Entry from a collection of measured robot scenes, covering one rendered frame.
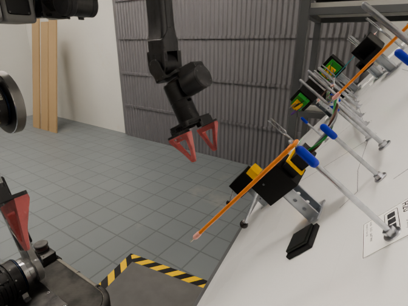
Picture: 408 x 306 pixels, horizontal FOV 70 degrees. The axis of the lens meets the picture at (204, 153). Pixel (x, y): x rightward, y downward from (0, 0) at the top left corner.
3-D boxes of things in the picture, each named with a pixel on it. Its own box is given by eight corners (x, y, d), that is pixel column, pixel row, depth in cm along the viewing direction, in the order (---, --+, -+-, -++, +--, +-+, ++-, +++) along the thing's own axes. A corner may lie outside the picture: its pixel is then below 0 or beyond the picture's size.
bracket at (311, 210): (313, 208, 42) (287, 184, 43) (325, 200, 41) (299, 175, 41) (305, 227, 39) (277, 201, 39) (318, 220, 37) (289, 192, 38)
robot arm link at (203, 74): (170, 61, 80) (147, 63, 73) (200, 39, 73) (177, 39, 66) (187, 102, 81) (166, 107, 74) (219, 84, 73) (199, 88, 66)
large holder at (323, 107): (357, 88, 102) (325, 61, 103) (332, 118, 95) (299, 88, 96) (345, 98, 108) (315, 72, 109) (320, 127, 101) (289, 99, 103)
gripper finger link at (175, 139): (215, 152, 74) (200, 118, 74) (198, 161, 69) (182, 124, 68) (196, 159, 79) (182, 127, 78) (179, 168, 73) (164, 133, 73)
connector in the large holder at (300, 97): (309, 100, 96) (300, 91, 97) (305, 105, 95) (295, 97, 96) (301, 108, 102) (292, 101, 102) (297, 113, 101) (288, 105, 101)
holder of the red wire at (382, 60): (405, 53, 79) (374, 27, 80) (402, 65, 69) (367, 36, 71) (388, 67, 82) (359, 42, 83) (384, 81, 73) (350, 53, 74)
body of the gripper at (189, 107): (212, 119, 78) (201, 93, 78) (189, 127, 70) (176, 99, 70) (195, 127, 82) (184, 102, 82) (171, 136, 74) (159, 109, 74)
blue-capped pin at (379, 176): (375, 178, 33) (317, 126, 34) (387, 170, 32) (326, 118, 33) (374, 184, 32) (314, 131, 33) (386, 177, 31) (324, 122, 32)
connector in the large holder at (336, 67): (342, 67, 95) (332, 58, 96) (341, 67, 93) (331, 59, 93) (328, 81, 98) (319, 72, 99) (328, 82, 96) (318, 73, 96)
